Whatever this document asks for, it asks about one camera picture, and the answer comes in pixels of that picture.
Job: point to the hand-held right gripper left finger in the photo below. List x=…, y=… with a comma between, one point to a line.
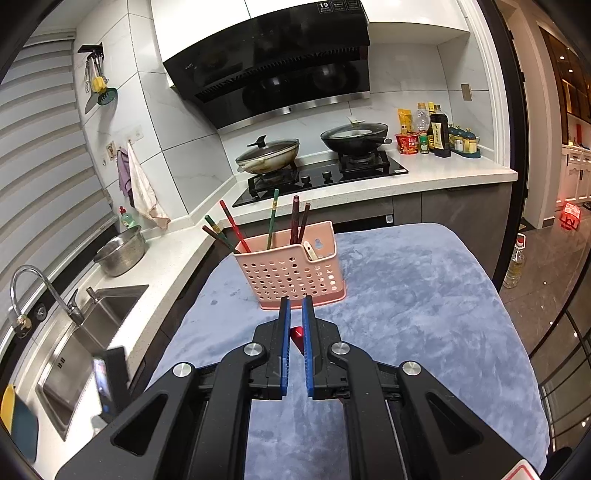
x=285, y=350

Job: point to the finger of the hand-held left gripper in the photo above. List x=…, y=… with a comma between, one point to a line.
x=111, y=378

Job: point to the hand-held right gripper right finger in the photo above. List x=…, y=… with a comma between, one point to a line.
x=308, y=355

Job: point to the bright red chopstick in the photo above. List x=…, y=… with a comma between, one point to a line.
x=298, y=333

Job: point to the pink perforated utensil basket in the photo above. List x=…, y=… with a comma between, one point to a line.
x=295, y=281

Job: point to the gold flower spoon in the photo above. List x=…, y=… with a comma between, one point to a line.
x=310, y=251

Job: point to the red chopstick with black tip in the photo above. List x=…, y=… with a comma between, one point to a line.
x=233, y=226

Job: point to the steel sink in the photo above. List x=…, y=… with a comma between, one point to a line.
x=69, y=369

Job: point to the chrome faucet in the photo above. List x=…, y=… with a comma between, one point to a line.
x=74, y=304

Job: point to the teal flat board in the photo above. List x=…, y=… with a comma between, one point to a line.
x=24, y=436

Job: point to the yellow flat board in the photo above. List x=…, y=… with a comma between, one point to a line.
x=7, y=406

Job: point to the blue-grey plush cloth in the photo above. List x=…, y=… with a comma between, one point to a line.
x=415, y=323

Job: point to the steel colander bowl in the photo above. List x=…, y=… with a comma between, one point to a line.
x=121, y=254

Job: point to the green dish soap bottle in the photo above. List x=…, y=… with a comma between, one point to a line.
x=128, y=220

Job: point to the black gas stove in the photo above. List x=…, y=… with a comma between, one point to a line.
x=314, y=182

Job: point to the white hanging towel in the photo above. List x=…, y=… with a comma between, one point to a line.
x=143, y=189

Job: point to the frying pan with glass lid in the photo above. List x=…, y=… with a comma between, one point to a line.
x=268, y=154

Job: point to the purple hanging cloth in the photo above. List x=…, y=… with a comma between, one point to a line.
x=123, y=177

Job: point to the black wok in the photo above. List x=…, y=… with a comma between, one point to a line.
x=355, y=141

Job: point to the white kitchen counter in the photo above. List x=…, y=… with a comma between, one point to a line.
x=438, y=177

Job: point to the cooking oil bottle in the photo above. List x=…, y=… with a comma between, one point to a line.
x=513, y=267

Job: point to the window blinds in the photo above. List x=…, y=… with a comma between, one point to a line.
x=41, y=161

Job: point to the red instant noodle cup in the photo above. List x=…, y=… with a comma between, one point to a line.
x=407, y=144

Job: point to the small green-lid jar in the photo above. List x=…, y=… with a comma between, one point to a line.
x=425, y=145

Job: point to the yellow seasoning packet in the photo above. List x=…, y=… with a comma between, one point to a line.
x=405, y=121

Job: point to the dark soy sauce bottle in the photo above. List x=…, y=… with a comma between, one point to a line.
x=439, y=136

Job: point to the clear plastic bottle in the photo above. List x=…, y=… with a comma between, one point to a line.
x=421, y=122

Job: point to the seasoning jar set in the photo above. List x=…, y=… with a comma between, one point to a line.
x=464, y=143

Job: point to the teal hanging strainer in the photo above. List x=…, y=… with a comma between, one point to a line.
x=108, y=98

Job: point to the black range hood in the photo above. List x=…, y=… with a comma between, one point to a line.
x=277, y=60

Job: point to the yellow hanging scrubber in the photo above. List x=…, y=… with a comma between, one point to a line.
x=99, y=84

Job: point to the red floor sign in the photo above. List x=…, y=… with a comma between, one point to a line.
x=570, y=217

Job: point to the white sideboard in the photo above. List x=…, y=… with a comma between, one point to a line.
x=577, y=161

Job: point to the dark display cabinet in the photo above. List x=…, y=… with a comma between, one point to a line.
x=572, y=83

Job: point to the gold wall socket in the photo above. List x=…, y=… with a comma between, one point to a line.
x=110, y=150

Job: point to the wall switch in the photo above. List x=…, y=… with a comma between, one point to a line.
x=467, y=91

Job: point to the black wall hook rack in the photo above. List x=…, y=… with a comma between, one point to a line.
x=91, y=48

